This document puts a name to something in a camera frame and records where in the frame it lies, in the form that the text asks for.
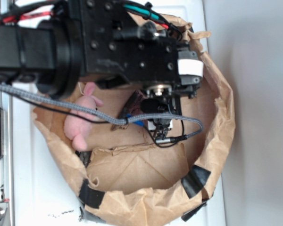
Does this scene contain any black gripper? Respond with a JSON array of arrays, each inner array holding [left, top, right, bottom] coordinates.
[[80, 0, 204, 94]]

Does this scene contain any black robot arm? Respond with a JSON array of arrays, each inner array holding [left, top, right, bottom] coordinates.
[[0, 0, 204, 99]]

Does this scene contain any brown wood bark piece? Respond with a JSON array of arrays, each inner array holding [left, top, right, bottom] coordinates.
[[118, 90, 145, 119]]

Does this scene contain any pink plush bunny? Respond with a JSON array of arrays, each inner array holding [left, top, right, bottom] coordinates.
[[64, 82, 104, 152]]

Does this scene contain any brown paper bag bin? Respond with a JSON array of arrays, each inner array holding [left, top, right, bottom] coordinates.
[[31, 10, 236, 226]]

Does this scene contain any small black camera module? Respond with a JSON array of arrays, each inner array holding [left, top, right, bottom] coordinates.
[[141, 84, 182, 142]]

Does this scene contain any grey braided cable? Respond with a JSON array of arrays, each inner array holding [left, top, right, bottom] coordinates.
[[0, 82, 205, 145]]

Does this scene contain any silver metal rail frame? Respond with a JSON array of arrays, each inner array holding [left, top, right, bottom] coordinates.
[[0, 0, 15, 226]]

